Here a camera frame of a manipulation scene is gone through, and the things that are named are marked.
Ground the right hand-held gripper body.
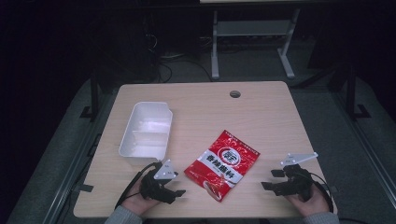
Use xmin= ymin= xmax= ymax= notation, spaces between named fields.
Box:
xmin=273 ymin=151 xmax=319 ymax=203

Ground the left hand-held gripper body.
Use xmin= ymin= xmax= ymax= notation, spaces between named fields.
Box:
xmin=139 ymin=159 xmax=179 ymax=205

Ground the person's left hand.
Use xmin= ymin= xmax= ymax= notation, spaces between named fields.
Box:
xmin=120 ymin=179 xmax=163 ymax=217

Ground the person's right hand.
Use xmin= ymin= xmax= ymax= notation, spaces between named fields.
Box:
xmin=284 ymin=184 xmax=332 ymax=217

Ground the red seasoning packet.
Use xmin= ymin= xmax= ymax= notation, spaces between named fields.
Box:
xmin=183 ymin=129 xmax=262 ymax=203

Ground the white plastic bin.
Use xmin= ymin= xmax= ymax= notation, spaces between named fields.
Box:
xmin=118 ymin=101 xmax=174 ymax=166

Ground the black metal stand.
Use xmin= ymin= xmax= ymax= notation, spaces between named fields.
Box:
xmin=329 ymin=63 xmax=372 ymax=121
xmin=78 ymin=70 xmax=101 ymax=123

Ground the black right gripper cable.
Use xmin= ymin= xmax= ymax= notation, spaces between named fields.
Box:
xmin=308 ymin=172 xmax=335 ymax=216

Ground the grey table edge bracket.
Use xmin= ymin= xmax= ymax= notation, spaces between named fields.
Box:
xmin=73 ymin=183 xmax=94 ymax=193

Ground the black floor cable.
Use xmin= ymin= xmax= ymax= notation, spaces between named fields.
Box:
xmin=156 ymin=58 xmax=213 ymax=84

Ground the white metal desk frame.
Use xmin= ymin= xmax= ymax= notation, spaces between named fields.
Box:
xmin=210 ymin=8 xmax=302 ymax=80

